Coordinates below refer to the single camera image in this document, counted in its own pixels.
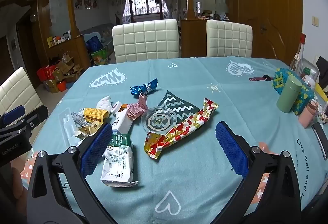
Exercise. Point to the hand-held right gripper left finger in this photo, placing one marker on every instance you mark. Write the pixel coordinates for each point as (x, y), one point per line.
(94, 149)

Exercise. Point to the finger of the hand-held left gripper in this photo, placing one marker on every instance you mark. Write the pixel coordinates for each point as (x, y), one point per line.
(35, 116)
(14, 113)

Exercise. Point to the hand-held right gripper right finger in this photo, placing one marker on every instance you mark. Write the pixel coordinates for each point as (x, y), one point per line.
(230, 147)

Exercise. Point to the small cream wrapper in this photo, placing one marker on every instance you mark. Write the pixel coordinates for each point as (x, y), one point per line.
(85, 130)

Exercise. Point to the green white tissue packet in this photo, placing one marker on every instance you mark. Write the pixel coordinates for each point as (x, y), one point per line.
(118, 160)

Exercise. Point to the clear plastic tray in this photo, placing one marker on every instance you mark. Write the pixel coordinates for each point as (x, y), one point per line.
(67, 126)

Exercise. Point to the silver blister pack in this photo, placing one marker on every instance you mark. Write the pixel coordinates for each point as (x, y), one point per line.
(78, 119)

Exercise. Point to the yellow paper packet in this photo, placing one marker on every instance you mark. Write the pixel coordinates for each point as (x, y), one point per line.
(95, 114)

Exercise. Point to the white paper carton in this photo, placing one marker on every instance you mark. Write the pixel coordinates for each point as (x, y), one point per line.
(123, 122)

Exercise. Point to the white tissue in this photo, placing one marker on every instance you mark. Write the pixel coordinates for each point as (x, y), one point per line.
(104, 104)

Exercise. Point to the red yellow checked wrapper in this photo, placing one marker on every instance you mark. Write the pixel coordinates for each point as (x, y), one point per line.
(179, 131)

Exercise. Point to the pink paper wrapper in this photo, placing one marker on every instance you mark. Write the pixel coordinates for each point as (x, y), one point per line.
(137, 108)

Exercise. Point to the clear round plastic lid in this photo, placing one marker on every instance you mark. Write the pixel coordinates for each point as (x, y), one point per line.
(158, 120)

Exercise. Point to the blue foil wrapper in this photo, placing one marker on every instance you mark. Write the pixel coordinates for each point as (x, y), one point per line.
(144, 87)

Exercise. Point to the person's left hand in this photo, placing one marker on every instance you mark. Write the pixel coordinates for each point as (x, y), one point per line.
(18, 183)

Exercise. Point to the white quilted dining chair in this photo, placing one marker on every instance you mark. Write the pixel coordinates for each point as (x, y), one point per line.
(229, 39)
(146, 40)
(18, 90)

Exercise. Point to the orange bucket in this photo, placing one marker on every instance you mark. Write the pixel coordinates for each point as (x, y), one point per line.
(62, 86)

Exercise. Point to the light blue printed tablecloth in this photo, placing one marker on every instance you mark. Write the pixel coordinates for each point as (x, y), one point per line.
(192, 162)

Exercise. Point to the red bag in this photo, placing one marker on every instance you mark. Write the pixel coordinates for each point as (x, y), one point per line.
(46, 72)

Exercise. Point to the pile of cardboard boxes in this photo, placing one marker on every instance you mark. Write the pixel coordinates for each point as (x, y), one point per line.
(66, 70)

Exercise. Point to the dark red watch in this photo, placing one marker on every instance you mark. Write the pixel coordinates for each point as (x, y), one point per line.
(264, 78)

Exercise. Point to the green tumbler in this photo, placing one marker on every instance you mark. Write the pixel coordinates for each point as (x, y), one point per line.
(288, 96)

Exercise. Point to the wooden partition cabinet with bottles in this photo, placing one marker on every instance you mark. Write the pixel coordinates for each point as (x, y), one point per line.
(76, 49)

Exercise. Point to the row of small bottles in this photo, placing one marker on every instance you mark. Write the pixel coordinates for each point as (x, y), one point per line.
(57, 40)

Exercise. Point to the pink cup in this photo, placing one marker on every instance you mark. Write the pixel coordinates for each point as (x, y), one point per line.
(307, 115)

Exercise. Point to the green colourful bag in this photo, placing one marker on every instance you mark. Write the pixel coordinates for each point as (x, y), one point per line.
(99, 57)

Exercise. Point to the black phone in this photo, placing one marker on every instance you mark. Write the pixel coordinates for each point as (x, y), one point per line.
(320, 138)

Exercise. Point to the blue yellow beaded bag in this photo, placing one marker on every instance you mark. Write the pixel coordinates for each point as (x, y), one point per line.
(306, 97)

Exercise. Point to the small bottle with green cap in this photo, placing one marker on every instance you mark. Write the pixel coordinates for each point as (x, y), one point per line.
(307, 74)

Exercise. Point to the grey sofa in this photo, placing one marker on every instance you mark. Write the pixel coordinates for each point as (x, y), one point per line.
(102, 30)

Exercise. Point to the glass bottle with red cap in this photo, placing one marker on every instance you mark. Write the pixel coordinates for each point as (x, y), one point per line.
(297, 57)

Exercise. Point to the black object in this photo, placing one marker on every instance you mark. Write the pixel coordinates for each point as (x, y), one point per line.
(323, 69)

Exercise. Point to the wooden door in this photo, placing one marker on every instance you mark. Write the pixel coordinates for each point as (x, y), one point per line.
(264, 8)

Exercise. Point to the barred window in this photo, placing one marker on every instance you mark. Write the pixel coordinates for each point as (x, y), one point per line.
(146, 5)

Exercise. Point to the wall pictures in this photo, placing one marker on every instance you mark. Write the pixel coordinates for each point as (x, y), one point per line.
(85, 3)

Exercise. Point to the wall light switch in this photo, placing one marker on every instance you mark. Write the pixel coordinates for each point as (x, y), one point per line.
(315, 21)

